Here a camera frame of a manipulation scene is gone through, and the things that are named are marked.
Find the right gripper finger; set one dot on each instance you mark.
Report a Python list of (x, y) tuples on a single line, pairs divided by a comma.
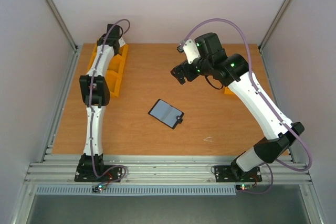
[(181, 78), (177, 69)]

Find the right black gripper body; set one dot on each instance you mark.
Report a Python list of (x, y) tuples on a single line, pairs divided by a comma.
[(184, 71)]

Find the black card holder wallet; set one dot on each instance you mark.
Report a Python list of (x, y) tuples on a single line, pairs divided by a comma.
[(166, 114)]

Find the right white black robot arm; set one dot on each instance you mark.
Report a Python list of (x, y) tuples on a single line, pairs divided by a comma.
[(206, 57)]

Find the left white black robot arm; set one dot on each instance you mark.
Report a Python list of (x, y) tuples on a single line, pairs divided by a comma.
[(96, 96)]

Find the yellow bin right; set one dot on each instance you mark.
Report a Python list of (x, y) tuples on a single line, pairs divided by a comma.
[(227, 91)]

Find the yellow bin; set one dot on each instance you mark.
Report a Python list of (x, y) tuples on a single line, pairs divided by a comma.
[(113, 80), (122, 52), (115, 65), (227, 91)]

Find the yellow bin far left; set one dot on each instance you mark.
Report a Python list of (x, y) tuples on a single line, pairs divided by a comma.
[(122, 52)]

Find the yellow bin middle left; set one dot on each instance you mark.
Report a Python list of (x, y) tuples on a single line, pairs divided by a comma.
[(115, 65)]

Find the yellow bin near left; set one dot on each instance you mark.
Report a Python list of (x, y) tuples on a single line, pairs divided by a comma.
[(113, 80)]

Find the right small circuit board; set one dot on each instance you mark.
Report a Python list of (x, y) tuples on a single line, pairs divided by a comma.
[(244, 187)]

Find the small circuit board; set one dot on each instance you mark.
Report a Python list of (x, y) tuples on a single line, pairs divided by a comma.
[(99, 188), (244, 187)]

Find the left small circuit board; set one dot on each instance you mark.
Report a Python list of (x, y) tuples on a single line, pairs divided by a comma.
[(99, 188)]

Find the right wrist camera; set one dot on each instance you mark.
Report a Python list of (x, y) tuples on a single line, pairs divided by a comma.
[(190, 49)]

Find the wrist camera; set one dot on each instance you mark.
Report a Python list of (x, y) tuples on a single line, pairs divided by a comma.
[(121, 42), (190, 49)]

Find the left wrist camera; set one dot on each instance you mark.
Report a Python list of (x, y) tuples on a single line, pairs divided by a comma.
[(121, 42)]

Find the right aluminium corner post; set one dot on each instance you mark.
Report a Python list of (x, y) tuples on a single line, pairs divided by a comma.
[(274, 23)]

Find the aluminium corner post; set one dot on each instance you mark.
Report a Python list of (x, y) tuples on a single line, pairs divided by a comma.
[(53, 8), (274, 23)]

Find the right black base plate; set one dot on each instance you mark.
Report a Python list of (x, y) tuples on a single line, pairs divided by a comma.
[(223, 174)]

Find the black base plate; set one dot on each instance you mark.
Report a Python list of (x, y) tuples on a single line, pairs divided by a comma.
[(223, 174), (113, 174)]

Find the grey slotted cable duct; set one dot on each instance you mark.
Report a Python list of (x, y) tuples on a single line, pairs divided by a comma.
[(139, 190)]

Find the left aluminium corner post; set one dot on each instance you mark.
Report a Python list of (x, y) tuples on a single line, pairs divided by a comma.
[(53, 8)]

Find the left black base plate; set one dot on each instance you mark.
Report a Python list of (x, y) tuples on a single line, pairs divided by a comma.
[(113, 174)]

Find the aluminium rail frame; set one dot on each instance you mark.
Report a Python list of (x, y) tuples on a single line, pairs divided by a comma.
[(157, 170)]

